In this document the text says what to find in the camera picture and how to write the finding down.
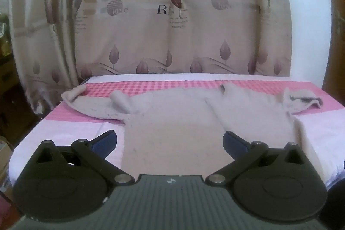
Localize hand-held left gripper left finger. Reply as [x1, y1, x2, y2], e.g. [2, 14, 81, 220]
[33, 130, 136, 187]

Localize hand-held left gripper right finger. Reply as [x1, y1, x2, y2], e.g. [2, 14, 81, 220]
[205, 130, 309, 188]

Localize beige knit sweater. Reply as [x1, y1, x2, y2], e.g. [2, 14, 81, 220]
[61, 83, 324, 174]

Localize pink checkered blanket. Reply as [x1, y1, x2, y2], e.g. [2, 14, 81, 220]
[44, 80, 345, 123]

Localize pale pink bed sheet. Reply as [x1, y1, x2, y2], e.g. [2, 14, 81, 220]
[9, 72, 345, 193]

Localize brown wooden cabinet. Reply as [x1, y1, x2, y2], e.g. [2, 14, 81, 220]
[0, 10, 27, 141]

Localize beige leaf print curtain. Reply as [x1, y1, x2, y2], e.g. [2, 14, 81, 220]
[0, 0, 293, 114]

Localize brown wooden door frame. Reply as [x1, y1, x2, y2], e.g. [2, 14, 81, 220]
[322, 0, 345, 108]

